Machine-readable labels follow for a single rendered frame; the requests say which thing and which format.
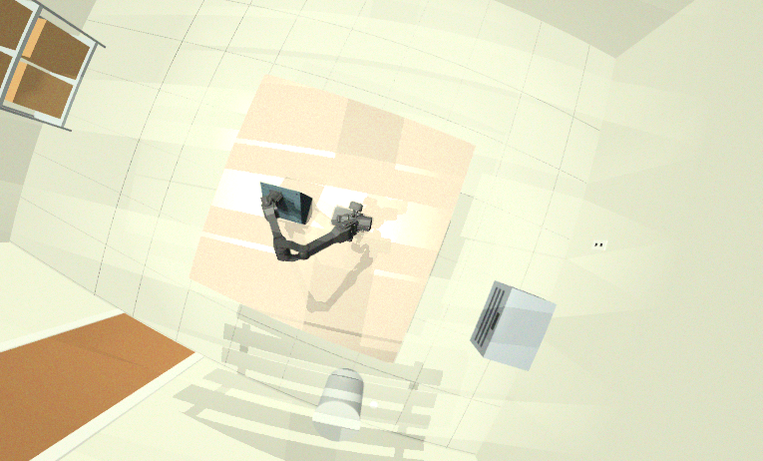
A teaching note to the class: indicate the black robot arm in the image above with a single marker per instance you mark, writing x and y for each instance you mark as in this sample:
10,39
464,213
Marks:
347,227

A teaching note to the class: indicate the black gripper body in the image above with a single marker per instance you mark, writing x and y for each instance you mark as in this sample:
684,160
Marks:
355,207

